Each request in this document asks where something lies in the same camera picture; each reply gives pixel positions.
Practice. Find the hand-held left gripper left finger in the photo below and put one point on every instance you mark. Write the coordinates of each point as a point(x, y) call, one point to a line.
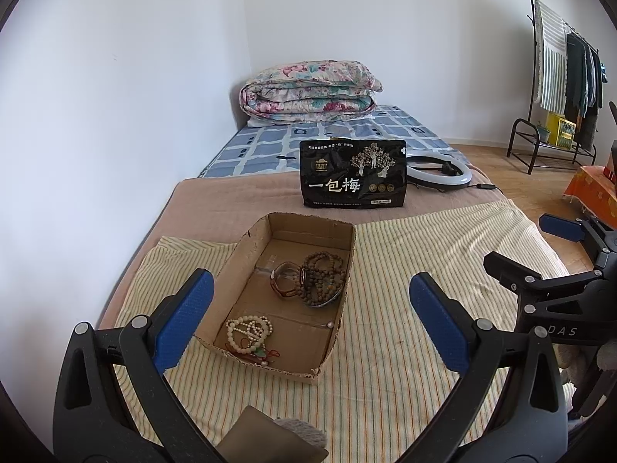
point(183, 318)

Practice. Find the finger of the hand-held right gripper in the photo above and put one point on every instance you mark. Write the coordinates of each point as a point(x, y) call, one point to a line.
point(516, 275)
point(559, 226)

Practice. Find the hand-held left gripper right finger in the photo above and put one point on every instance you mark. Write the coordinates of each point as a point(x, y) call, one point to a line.
point(438, 328)

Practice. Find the thin blue bangle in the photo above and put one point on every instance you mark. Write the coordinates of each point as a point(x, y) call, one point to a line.
point(336, 300)

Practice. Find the cardboard box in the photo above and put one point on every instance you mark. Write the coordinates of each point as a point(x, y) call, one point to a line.
point(289, 236)

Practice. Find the orange cloth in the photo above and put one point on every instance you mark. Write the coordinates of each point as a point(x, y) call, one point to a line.
point(590, 188)

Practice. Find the yellow striped towel blanket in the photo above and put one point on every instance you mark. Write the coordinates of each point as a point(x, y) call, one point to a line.
point(434, 231)

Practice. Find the yellow box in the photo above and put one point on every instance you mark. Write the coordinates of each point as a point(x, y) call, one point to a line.
point(561, 130)

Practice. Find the black metal clothes rack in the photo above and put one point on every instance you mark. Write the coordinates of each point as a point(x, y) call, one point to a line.
point(513, 137)

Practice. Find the brown blanket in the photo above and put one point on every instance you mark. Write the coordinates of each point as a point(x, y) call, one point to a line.
point(217, 202)

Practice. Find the olive cloth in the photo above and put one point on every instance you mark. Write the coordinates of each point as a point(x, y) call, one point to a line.
point(255, 436)

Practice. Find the hanging dark clothes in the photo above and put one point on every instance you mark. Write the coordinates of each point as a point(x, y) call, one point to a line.
point(581, 82)

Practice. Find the grey knit cloth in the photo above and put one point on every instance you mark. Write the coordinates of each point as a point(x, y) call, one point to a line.
point(303, 431)

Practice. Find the hanging striped cloth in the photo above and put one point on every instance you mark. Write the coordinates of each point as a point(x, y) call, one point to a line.
point(552, 58)

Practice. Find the black printed snack bag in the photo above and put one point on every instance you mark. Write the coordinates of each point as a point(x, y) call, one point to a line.
point(352, 173)

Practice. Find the blue checked bedsheet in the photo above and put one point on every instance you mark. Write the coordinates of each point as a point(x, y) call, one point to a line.
point(270, 147)

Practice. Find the white pillow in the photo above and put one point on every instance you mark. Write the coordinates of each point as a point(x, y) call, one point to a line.
point(255, 123)

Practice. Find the folded floral quilt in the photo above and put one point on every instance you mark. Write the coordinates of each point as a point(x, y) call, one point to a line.
point(308, 89)

